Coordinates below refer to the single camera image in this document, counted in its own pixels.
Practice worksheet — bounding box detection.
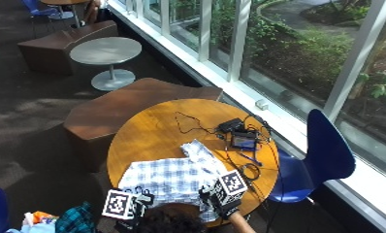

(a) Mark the person's left hand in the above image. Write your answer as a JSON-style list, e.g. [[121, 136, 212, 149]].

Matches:
[[113, 191, 156, 233]]

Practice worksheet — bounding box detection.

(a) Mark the person's right hand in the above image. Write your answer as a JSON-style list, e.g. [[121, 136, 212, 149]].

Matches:
[[198, 185, 245, 220]]

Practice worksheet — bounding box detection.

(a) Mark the white marker cube right glove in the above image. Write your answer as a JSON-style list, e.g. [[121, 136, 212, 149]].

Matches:
[[210, 169, 249, 207]]

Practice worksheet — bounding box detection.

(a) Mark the white marker cube glove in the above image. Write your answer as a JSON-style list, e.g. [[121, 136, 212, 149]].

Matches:
[[101, 188, 145, 221], [210, 169, 249, 207]]

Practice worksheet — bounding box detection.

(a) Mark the white marker cube left glove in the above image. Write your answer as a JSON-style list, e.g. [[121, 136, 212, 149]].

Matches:
[[101, 188, 145, 221]]

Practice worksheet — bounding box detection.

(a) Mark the blue white plaid shirt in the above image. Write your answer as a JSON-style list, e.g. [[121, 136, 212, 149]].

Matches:
[[117, 139, 232, 224]]

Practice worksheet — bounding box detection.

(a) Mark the blue pen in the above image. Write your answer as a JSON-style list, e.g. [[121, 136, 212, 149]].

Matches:
[[238, 151, 265, 168]]

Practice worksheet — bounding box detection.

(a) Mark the teal plaid cloth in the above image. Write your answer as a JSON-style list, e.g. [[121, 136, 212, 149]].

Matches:
[[55, 201, 99, 233]]

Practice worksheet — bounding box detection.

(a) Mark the black device with blue screen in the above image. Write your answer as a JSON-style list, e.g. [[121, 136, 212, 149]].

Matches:
[[229, 129, 261, 151]]

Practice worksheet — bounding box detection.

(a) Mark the black box device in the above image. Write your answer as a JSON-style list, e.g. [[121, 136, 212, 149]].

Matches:
[[216, 117, 246, 134]]

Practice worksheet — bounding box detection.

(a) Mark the orange cloth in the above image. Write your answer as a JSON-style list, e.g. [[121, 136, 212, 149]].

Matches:
[[31, 210, 59, 224]]

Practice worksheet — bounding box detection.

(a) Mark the large brown angular bench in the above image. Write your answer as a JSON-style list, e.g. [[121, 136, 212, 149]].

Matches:
[[63, 77, 225, 173]]

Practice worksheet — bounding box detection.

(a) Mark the light blue cloth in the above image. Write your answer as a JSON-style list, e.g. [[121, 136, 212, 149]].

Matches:
[[4, 220, 59, 233]]

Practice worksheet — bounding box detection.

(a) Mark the small white sill block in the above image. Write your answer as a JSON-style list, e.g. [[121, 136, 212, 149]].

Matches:
[[254, 99, 272, 112]]

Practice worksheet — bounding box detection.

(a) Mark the small brown angular bench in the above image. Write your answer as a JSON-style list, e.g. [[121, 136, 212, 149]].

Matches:
[[17, 19, 120, 77]]

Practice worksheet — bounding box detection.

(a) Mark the coiled black cable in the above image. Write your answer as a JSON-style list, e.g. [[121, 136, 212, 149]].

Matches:
[[236, 162, 264, 182]]

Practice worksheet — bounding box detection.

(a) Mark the long black cable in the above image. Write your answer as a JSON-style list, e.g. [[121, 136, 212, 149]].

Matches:
[[242, 112, 282, 195]]

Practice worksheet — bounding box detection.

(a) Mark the thin black cable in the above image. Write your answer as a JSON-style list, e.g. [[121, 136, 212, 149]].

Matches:
[[174, 111, 220, 136]]

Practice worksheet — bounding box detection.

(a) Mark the round grey pedestal table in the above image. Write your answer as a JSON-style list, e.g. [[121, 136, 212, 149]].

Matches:
[[68, 36, 144, 92]]

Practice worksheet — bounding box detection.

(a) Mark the round wooden pedestal table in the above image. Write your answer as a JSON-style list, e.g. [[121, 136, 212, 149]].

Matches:
[[40, 0, 93, 29]]

